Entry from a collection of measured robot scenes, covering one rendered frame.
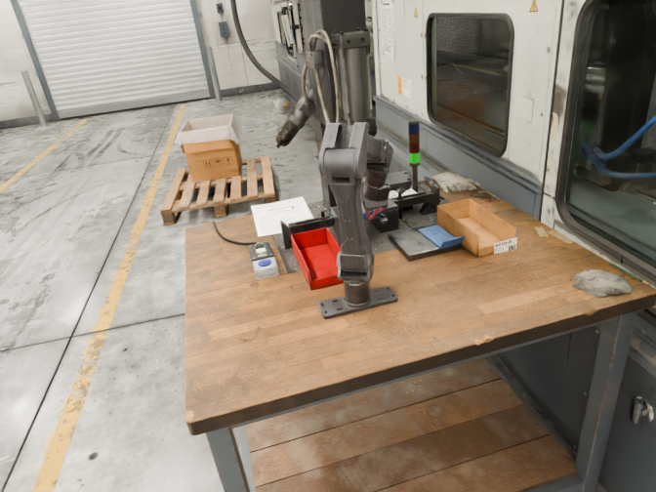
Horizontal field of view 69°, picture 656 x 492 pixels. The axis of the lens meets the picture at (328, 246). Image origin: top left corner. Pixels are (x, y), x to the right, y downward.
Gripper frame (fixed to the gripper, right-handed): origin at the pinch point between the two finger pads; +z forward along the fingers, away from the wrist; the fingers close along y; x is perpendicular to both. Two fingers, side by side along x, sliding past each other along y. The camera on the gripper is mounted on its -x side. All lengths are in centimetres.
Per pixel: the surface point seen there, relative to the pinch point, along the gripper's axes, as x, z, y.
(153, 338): 95, 142, 51
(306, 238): 19.4, 9.2, 1.9
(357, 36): -1, -42, 28
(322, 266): 17.8, 5.6, -12.1
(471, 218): -36.0, 8.7, -2.5
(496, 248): -30.7, -2.9, -22.9
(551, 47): -62, -34, 25
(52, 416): 139, 123, 11
